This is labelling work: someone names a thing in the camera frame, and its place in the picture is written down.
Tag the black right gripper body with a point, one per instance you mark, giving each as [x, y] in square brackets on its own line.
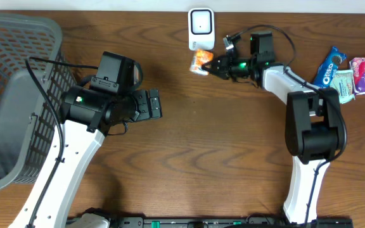
[234, 68]

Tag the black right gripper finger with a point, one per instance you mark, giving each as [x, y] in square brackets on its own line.
[214, 64]
[214, 72]

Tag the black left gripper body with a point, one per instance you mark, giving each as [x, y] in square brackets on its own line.
[142, 105]

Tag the orange small box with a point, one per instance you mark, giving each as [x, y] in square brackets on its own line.
[200, 58]

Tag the blue snack wrapper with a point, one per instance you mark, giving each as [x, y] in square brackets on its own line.
[328, 68]

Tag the teal snack packet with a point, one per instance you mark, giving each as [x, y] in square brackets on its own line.
[343, 82]

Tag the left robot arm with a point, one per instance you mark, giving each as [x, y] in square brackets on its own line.
[87, 113]

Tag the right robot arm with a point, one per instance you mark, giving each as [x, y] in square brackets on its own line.
[315, 131]

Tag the white barcode scanner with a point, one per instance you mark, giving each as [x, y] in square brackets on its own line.
[201, 29]

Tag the grey plastic mesh basket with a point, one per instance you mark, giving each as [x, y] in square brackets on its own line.
[31, 60]

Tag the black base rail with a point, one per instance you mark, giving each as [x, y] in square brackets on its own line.
[94, 217]

